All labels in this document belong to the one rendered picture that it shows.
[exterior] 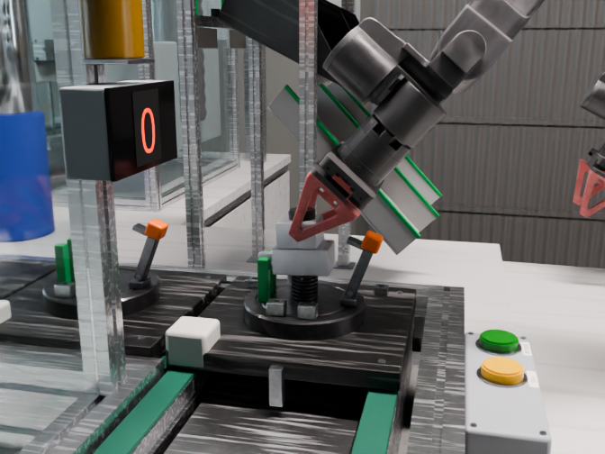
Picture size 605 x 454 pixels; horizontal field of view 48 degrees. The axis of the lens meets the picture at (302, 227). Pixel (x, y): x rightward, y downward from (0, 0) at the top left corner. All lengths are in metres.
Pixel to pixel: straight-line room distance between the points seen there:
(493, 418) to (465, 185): 3.00
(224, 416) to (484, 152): 2.97
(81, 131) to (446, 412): 0.38
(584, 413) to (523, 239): 2.81
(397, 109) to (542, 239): 3.00
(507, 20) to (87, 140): 0.42
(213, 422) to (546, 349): 0.52
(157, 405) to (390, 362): 0.23
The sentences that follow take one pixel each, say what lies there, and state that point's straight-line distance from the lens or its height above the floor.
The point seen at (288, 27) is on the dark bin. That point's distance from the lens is 0.97.
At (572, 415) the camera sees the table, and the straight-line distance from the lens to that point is 0.88.
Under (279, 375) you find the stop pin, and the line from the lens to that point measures 0.68.
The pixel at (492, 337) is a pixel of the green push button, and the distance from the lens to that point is 0.76.
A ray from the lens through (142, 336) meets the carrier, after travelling 0.76.
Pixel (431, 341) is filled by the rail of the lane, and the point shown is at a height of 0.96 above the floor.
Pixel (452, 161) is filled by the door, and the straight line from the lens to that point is 3.57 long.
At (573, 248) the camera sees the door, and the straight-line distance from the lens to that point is 3.69.
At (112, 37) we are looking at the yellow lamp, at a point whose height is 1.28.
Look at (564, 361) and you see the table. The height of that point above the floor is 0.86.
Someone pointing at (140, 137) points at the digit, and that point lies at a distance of 0.58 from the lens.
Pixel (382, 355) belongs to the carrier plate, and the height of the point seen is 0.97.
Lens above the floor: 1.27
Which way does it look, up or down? 15 degrees down
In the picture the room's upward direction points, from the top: straight up
